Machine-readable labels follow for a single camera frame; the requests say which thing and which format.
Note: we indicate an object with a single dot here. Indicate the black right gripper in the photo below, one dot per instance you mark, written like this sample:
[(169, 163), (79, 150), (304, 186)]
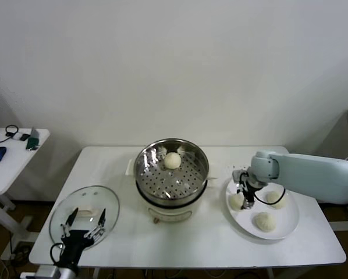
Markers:
[(249, 193)]

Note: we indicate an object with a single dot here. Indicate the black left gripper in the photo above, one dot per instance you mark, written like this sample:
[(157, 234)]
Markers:
[(73, 241)]

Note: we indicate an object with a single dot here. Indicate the white steamed baozi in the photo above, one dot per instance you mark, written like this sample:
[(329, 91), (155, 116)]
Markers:
[(235, 202), (274, 200), (265, 221), (172, 160)]

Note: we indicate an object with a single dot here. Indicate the round glass pot lid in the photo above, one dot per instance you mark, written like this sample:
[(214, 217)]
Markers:
[(110, 203)]

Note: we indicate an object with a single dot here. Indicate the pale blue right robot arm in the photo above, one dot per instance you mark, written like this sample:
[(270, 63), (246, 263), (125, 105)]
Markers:
[(313, 174)]

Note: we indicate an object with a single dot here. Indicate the stainless steel steamer basket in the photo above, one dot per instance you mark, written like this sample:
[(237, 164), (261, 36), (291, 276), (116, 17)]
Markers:
[(191, 177)]

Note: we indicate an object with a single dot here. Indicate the scattered dark crumbs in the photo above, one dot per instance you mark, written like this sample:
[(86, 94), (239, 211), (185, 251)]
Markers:
[(241, 167)]

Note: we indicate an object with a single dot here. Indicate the large white plate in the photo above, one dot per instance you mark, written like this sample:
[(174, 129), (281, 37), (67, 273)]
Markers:
[(278, 228)]

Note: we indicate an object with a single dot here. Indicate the white table leg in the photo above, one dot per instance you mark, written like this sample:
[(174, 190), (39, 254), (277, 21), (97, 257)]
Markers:
[(96, 273), (269, 273)]

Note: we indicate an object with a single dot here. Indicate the white electric cooker base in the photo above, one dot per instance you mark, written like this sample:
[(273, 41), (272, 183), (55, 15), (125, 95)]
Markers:
[(174, 212)]

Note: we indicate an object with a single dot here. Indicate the white side table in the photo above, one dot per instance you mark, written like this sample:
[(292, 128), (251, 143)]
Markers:
[(14, 168)]

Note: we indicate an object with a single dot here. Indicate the green circuit board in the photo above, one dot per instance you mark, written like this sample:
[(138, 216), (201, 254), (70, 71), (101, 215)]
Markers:
[(32, 143)]

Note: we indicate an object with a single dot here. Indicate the grey upright card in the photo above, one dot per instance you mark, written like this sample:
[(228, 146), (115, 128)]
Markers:
[(34, 131)]

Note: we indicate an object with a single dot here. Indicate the small black device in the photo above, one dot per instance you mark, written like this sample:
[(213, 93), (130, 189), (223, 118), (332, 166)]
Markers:
[(24, 137)]

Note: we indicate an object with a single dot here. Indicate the small white device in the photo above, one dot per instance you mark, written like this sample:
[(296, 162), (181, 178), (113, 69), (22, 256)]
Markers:
[(17, 137)]

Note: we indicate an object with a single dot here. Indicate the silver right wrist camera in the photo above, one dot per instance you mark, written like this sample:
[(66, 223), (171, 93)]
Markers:
[(238, 175)]

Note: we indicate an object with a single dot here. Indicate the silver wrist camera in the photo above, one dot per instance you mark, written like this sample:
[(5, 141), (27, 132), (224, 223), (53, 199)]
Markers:
[(41, 272), (238, 175)]

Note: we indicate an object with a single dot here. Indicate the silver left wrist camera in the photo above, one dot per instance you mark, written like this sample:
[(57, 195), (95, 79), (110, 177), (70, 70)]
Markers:
[(41, 272)]

